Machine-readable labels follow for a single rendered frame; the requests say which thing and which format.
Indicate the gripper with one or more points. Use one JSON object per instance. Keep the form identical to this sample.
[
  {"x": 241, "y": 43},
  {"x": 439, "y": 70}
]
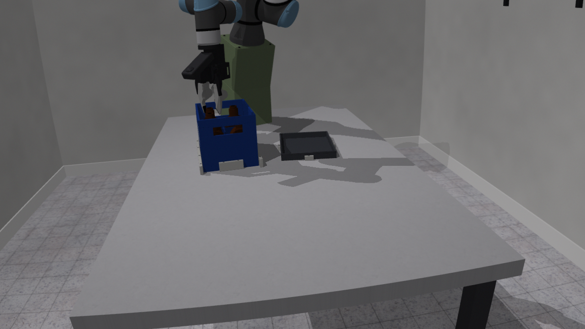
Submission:
[{"x": 214, "y": 73}]

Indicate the blue crate with dividers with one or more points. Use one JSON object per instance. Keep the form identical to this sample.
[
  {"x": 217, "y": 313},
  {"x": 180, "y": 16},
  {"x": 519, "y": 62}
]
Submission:
[{"x": 228, "y": 147}]

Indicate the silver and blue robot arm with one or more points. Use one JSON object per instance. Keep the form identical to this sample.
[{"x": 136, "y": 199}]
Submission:
[{"x": 247, "y": 16}]

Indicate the brown bottle with blue label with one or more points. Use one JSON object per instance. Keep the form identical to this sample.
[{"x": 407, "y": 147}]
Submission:
[{"x": 237, "y": 129}]

